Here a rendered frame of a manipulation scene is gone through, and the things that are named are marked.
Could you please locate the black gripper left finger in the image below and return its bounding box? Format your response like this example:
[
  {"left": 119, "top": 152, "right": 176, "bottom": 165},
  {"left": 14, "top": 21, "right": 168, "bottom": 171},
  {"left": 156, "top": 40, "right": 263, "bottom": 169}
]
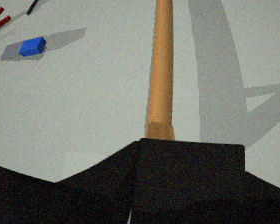
[{"left": 0, "top": 140, "right": 139, "bottom": 224}]

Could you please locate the dark grey bent rod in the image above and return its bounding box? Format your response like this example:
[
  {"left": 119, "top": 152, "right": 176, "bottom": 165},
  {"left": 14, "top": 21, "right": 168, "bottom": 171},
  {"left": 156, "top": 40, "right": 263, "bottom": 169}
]
[{"left": 27, "top": 0, "right": 39, "bottom": 15}]

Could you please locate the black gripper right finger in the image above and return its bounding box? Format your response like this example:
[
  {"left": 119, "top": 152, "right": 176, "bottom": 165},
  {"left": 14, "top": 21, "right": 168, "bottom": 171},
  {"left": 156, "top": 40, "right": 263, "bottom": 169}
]
[{"left": 241, "top": 171, "right": 280, "bottom": 224}]

